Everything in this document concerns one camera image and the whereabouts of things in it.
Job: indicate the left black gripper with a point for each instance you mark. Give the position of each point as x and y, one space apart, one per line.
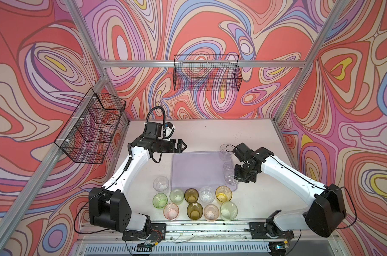
172 150

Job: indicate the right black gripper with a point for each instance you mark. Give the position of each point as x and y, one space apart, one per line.
238 176

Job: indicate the small clear glass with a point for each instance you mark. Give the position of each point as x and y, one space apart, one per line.
228 167

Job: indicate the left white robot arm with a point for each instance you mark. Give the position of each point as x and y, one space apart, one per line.
108 206

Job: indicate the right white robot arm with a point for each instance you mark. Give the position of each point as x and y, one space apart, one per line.
325 209

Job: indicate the lavender plastic tray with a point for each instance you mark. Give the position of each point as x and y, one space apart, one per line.
199 169

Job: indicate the yellow glass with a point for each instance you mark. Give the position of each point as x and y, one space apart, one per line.
223 194

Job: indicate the light green glass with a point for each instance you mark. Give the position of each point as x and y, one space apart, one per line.
177 196

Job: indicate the dark olive glass back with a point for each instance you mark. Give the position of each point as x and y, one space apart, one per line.
191 195

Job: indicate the dark olive glass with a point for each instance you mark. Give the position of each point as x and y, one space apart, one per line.
194 211
191 195

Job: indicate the pale green glass front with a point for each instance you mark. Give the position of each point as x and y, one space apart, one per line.
228 210

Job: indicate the green glass far left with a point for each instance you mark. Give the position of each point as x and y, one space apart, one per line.
160 200

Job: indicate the peach pink glass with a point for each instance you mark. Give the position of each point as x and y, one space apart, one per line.
211 212

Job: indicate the pink glass left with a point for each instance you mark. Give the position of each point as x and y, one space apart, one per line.
171 211

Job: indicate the dark olive glass front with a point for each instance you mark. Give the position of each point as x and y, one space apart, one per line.
194 211

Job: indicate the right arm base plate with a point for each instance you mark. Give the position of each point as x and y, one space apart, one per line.
264 230

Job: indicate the aluminium front rail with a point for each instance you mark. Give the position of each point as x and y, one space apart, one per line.
182 232

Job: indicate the black wire basket back wall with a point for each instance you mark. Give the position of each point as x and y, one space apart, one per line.
207 72

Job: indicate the black wire basket wall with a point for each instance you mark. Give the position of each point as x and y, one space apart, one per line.
207 72
91 128

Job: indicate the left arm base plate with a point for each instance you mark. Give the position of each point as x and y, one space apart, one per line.
151 233

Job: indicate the black wire basket left wall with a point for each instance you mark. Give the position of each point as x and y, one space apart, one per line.
91 128

